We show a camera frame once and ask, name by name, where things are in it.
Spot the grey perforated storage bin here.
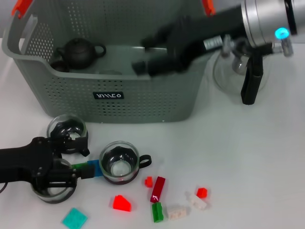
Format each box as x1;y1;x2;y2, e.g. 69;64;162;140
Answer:
1;0;216;124

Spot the teal flat toy plate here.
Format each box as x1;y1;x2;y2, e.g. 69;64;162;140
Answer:
62;207;88;229

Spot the red sloped toy brick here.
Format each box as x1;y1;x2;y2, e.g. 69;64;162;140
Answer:
112;195;132;212

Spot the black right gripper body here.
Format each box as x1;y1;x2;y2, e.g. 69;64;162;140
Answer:
166;6;246;73

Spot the blue toy brick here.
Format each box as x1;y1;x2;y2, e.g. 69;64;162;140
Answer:
87;159;103;178

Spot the black clay teapot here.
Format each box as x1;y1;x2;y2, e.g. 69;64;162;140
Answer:
56;38;107;70

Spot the glass teapot black lid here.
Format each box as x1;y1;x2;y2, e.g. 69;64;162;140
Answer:
213;38;272;105

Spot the orange bin handle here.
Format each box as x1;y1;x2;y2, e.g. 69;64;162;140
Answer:
11;0;216;19

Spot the dark red long brick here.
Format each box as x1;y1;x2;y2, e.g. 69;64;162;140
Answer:
150;176;166;203

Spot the white toy brick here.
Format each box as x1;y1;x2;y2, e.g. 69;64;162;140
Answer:
166;205;188;219
186;192;207;210

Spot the right gripper cable connector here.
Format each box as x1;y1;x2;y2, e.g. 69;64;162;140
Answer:
203;33;294;58

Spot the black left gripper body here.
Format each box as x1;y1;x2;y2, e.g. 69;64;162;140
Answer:
0;137;57;185

